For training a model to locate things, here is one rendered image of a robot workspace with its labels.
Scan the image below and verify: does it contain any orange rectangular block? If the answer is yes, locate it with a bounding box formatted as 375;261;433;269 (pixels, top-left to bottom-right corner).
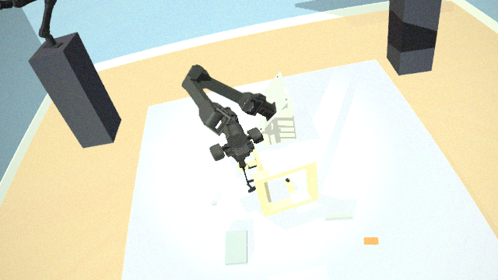
363;237;379;245

